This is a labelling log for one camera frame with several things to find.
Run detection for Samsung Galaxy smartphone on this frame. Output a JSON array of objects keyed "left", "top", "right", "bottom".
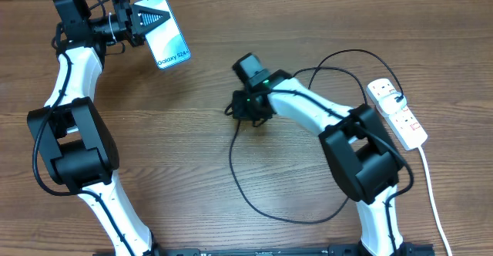
[{"left": 135, "top": 0, "right": 191, "bottom": 69}]

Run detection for black USB charging cable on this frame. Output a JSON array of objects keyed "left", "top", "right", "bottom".
[{"left": 224, "top": 49, "right": 405, "bottom": 225}]

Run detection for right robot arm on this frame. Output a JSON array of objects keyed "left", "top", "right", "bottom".
[{"left": 225, "top": 53, "right": 410, "bottom": 255}]

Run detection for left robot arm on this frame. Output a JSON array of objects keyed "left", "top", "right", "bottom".
[{"left": 27, "top": 0, "right": 170, "bottom": 255}]

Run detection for white charger adapter plug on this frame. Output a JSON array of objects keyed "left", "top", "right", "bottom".
[{"left": 377, "top": 92, "right": 407, "bottom": 117}]

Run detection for white power strip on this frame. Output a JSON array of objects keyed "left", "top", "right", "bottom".
[{"left": 367, "top": 78, "right": 428, "bottom": 150}]

